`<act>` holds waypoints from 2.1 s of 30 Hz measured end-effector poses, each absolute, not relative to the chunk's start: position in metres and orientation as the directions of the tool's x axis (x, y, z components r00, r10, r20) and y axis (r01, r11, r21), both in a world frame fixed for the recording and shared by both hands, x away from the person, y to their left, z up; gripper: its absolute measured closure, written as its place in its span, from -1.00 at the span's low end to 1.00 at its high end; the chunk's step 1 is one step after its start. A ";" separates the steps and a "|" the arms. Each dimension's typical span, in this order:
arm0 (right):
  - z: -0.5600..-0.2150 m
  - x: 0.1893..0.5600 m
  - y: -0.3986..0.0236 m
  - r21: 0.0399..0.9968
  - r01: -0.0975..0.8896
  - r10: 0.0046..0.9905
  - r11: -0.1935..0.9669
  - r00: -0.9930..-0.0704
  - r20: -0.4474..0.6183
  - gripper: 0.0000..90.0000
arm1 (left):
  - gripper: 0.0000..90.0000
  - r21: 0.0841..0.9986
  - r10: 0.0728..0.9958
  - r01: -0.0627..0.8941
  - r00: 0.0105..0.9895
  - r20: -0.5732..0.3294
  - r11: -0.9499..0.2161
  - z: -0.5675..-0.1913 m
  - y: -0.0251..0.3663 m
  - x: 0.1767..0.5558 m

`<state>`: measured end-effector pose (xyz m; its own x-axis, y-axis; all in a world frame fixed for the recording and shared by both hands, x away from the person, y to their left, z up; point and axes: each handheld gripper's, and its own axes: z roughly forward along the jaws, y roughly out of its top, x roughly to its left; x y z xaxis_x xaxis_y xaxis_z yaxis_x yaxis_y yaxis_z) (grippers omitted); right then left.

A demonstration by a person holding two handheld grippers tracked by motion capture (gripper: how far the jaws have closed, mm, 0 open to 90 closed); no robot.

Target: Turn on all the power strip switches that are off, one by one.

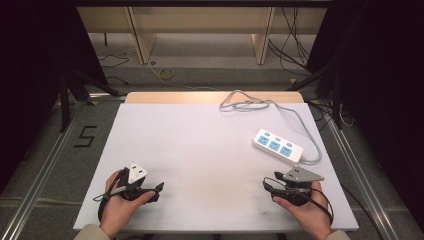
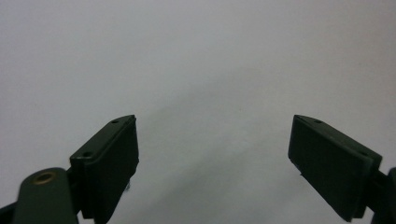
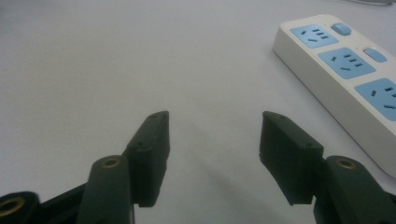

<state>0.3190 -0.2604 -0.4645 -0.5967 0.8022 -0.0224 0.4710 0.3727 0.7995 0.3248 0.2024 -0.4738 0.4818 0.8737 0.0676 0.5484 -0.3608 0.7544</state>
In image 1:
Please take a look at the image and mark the white power strip blue sockets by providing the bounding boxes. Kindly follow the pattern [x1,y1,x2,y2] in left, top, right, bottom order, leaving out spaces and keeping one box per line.
[252,128,305,165]

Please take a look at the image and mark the thin black floor cable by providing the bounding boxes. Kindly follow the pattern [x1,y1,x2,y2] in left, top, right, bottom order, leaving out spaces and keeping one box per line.
[98,53,131,86]

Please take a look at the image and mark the black stand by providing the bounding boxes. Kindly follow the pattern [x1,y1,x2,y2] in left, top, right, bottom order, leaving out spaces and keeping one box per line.
[286,63,344,130]
[58,68,123,134]

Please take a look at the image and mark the bundle of black floor cables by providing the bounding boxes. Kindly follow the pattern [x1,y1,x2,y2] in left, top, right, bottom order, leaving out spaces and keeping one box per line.
[267,7,313,77]

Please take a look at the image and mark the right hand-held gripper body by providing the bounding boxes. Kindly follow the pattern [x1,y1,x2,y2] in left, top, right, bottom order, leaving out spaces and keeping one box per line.
[281,166,325,207]

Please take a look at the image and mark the grey power strip cable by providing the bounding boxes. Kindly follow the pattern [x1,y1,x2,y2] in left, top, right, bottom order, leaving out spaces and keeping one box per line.
[219,89,323,166]

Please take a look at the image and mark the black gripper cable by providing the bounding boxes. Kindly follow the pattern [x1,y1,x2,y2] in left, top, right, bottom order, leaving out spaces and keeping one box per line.
[263,177,383,239]
[93,167,130,223]

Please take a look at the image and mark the beige wooden bench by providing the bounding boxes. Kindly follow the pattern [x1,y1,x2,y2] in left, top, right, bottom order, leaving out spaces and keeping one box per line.
[76,6,329,66]

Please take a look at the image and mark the white table cover board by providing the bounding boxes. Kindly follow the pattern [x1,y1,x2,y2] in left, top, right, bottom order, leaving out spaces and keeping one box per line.
[72,101,360,234]

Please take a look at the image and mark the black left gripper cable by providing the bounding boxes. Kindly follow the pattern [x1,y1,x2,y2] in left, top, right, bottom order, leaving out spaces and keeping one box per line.
[93,167,130,223]

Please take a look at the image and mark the person's right hand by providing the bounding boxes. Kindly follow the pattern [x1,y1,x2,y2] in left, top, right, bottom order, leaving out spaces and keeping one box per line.
[272,181,334,240]

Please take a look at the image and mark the aluminium floor rail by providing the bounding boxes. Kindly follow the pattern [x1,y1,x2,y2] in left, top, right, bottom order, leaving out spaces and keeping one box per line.
[321,106,403,240]
[0,99,88,240]

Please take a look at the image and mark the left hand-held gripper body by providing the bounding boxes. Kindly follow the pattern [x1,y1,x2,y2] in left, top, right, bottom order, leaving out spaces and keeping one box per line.
[118,162,150,202]

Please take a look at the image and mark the person's left hand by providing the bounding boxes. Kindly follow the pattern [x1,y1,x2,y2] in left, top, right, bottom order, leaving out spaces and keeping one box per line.
[99,169,157,239]

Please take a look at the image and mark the yellow tape roll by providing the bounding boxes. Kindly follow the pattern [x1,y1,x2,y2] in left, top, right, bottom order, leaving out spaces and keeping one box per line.
[157,68,175,81]

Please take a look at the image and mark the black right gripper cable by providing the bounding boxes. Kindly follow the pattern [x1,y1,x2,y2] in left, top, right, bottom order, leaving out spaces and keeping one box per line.
[263,177,383,239]

